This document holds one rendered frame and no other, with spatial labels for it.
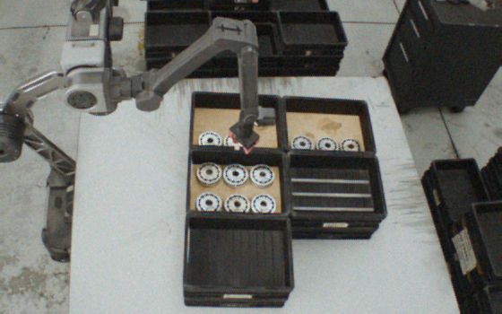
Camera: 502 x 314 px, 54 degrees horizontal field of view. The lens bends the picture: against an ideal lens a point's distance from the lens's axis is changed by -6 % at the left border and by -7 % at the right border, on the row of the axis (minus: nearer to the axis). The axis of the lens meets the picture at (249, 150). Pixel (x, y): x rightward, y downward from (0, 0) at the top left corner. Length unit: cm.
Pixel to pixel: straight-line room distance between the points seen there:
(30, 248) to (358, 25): 290
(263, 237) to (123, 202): 63
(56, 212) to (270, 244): 125
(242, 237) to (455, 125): 222
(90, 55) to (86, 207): 84
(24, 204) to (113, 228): 107
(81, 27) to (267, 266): 110
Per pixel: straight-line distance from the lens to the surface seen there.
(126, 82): 161
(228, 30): 141
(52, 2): 431
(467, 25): 318
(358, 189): 226
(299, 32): 330
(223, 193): 214
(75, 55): 166
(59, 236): 277
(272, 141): 230
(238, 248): 204
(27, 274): 300
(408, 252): 235
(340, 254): 224
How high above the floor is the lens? 269
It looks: 56 degrees down
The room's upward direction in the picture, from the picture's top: 10 degrees clockwise
